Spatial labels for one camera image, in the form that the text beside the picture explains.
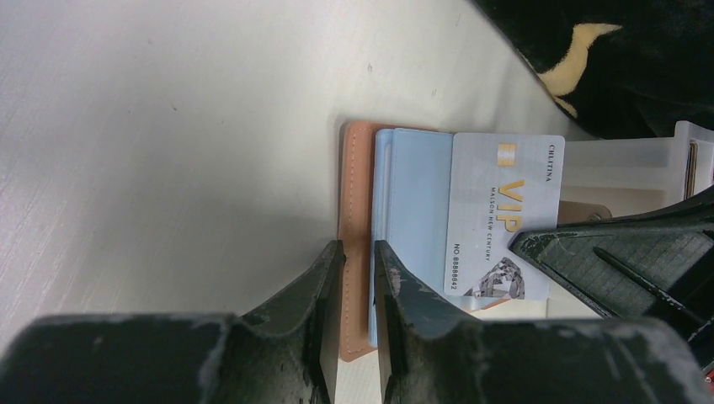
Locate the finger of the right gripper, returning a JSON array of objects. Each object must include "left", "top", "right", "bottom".
[{"left": 510, "top": 200, "right": 713, "bottom": 346}]

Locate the tan leather card holder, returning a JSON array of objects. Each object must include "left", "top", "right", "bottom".
[{"left": 337, "top": 120, "right": 614, "bottom": 364}]

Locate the black floral plush blanket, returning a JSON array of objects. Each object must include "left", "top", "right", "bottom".
[{"left": 477, "top": 1, "right": 713, "bottom": 139}]

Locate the white plastic card tray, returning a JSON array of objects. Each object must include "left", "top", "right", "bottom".
[{"left": 558, "top": 121, "right": 713, "bottom": 226}]

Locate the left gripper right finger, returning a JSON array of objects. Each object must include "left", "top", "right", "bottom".
[{"left": 374, "top": 241, "right": 713, "bottom": 403}]

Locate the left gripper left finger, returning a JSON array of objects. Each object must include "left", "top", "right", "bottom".
[{"left": 1, "top": 241, "right": 345, "bottom": 403}]

